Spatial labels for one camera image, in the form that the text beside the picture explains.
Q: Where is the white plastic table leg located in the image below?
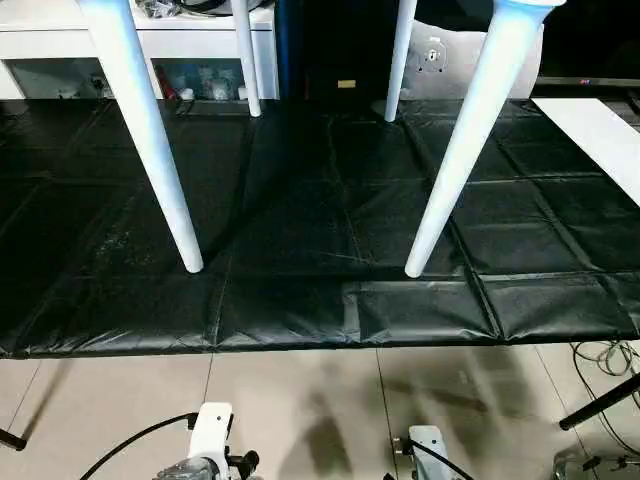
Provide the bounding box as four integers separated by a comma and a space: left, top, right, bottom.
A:
230, 0, 263, 119
81, 0, 205, 274
383, 0, 419, 124
402, 0, 547, 279

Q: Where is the black stand base bar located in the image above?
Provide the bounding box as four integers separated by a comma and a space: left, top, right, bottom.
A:
0, 426, 28, 452
558, 378, 640, 432

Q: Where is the black work mat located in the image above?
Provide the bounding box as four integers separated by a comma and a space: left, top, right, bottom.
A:
0, 97, 640, 360

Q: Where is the grey cushion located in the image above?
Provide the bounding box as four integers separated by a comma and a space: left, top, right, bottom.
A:
399, 19, 545, 102

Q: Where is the black flat monitor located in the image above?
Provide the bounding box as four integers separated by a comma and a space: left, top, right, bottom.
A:
537, 4, 640, 90

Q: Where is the grey helmet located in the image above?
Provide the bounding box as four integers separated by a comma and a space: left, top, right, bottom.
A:
174, 0, 264, 19

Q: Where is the white glass-door cabinet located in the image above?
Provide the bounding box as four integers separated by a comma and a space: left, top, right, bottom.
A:
0, 0, 282, 102

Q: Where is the black clutter pile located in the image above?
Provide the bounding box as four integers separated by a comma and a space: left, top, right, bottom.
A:
132, 0, 182, 22

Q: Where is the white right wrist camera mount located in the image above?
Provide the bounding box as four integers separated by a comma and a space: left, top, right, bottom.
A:
407, 424, 452, 480

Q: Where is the black left wrist camera cable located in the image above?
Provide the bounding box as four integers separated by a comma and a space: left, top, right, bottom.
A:
78, 412, 199, 480

